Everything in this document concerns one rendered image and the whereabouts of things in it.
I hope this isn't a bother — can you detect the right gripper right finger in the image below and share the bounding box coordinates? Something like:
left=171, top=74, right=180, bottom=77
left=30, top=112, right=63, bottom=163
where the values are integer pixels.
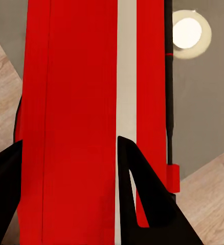
left=117, top=136, right=204, bottom=245

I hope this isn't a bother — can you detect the radio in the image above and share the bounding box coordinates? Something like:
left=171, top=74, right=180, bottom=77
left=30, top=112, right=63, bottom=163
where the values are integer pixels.
left=14, top=0, right=180, bottom=245

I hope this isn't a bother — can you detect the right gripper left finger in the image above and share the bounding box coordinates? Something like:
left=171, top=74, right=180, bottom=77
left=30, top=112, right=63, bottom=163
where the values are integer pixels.
left=0, top=133, right=23, bottom=245

